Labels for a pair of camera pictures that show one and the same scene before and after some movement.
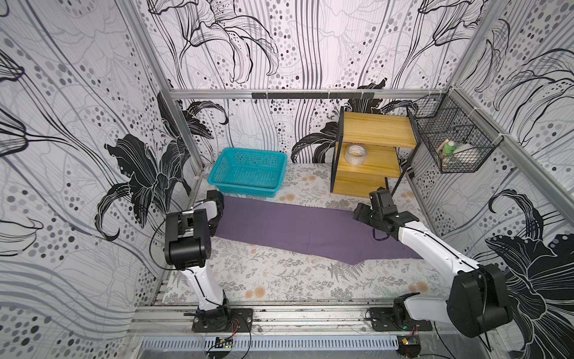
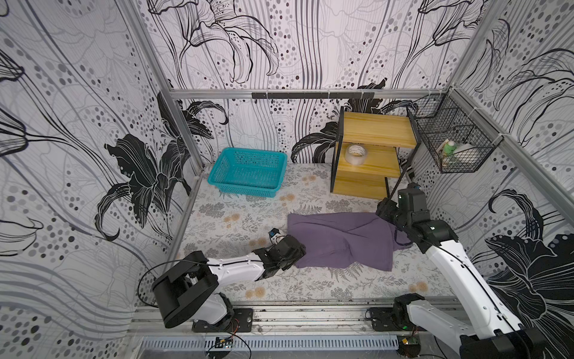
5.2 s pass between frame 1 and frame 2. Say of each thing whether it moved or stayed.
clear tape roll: stayed
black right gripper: moved
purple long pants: moved
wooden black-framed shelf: stayed
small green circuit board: stayed
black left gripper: moved
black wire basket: stayed
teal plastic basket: stayed
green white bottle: stayed
